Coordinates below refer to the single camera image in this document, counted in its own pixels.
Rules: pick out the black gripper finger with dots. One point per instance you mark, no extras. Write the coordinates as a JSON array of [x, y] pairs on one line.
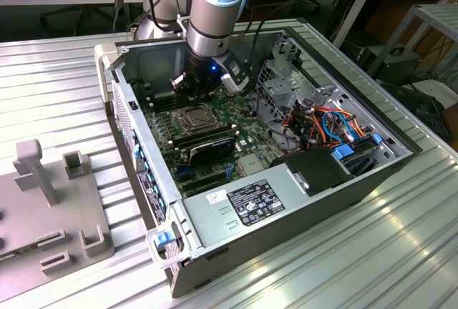
[[209, 92], [193, 92]]

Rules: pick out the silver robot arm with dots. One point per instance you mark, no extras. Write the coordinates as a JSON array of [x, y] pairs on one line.
[[211, 19]]

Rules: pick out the black RAM slot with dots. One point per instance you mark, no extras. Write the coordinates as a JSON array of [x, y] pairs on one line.
[[157, 98], [161, 106]]

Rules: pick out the black RAM stick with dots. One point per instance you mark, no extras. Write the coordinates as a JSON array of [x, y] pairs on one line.
[[214, 138], [214, 131]]

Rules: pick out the black graphics card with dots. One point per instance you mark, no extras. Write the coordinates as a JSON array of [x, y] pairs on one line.
[[211, 151]]

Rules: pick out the green motherboard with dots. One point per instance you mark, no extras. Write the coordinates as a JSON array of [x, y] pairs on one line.
[[257, 133]]

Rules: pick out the silver metal drive cage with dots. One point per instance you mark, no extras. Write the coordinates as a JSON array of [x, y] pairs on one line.
[[282, 85]]

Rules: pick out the silver chipset heatsink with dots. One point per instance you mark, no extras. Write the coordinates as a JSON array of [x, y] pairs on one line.
[[250, 165]]

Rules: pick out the black expansion slot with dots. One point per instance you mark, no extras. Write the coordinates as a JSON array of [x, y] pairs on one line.
[[200, 179], [207, 186]]

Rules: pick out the silver power supply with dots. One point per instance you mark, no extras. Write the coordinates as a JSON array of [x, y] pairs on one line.
[[211, 223]]

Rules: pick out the blue case latch tab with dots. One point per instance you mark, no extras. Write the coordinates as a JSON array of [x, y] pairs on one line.
[[162, 240]]

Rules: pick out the grey open PC case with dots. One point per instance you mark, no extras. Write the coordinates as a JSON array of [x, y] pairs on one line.
[[286, 241]]

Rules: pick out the grey plastic parts rack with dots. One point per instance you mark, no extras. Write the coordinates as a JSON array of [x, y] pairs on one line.
[[71, 209]]

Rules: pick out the small blue clip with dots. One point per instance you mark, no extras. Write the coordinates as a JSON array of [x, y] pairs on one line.
[[375, 138]]

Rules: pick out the dark flat panel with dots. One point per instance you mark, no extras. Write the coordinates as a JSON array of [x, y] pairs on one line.
[[426, 112]]

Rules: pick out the green RAM stick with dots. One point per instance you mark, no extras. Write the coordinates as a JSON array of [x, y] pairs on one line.
[[14, 254]]

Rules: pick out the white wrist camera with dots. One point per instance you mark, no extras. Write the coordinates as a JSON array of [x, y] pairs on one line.
[[236, 76]]

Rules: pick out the grey metal shelf frame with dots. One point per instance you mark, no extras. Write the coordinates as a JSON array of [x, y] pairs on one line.
[[442, 17]]

